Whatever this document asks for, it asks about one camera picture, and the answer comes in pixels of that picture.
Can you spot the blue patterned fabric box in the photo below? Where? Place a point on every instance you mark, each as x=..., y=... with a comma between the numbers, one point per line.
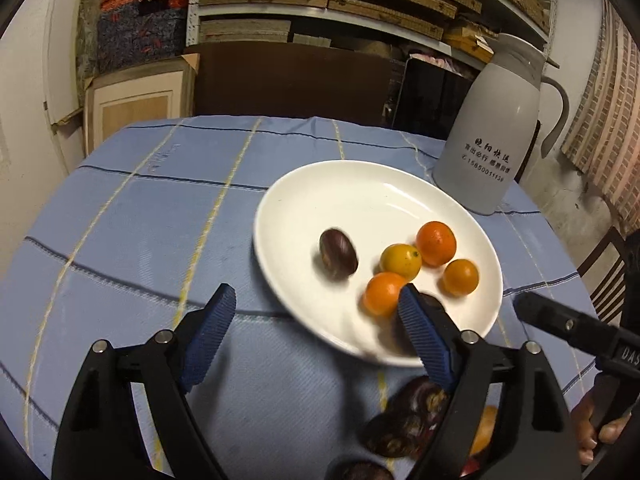
x=140, y=40

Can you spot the black screen white frame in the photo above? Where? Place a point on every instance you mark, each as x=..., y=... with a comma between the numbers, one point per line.
x=430, y=100

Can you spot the white oval plate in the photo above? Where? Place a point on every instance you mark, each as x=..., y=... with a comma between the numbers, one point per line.
x=350, y=200

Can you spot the shelf with flat boxes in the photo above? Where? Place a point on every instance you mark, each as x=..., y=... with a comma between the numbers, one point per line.
x=390, y=2

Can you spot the person's right hand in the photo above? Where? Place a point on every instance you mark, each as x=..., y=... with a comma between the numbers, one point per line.
x=585, y=425

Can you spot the yellow kumquat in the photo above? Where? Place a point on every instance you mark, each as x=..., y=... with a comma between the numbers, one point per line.
x=400, y=258

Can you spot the dark brown board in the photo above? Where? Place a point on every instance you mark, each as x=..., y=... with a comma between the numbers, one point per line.
x=290, y=82

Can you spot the small red fruit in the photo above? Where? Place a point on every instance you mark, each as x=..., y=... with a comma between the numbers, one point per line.
x=469, y=467

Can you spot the dark wooden chair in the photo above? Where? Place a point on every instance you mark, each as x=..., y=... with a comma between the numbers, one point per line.
x=607, y=280

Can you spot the grey thermos jug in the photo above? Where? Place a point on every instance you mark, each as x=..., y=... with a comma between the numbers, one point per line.
x=490, y=125

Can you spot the framed wooden panel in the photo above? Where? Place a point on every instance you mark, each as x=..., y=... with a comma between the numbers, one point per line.
x=135, y=102

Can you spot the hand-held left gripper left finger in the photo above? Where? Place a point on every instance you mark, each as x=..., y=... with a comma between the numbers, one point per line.
x=210, y=335

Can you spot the white metal shelf rack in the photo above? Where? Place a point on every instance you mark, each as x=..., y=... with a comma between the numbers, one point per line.
x=194, y=15

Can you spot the black flat panel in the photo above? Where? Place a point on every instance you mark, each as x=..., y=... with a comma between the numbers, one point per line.
x=530, y=152

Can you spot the white leaning board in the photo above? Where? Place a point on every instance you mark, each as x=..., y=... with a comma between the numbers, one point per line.
x=65, y=50

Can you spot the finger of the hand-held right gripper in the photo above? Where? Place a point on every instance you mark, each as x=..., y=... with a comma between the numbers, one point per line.
x=555, y=317

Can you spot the orange kumquat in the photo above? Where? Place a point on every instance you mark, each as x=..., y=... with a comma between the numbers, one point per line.
x=485, y=430
x=436, y=243
x=382, y=294
x=460, y=276

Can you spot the grey marbled slab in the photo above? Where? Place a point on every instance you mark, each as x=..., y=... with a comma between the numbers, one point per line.
x=90, y=25

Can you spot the brick pattern hanging sheet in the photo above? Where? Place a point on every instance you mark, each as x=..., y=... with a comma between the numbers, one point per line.
x=610, y=110

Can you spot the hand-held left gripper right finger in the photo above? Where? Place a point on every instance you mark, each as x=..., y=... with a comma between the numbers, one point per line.
x=425, y=335

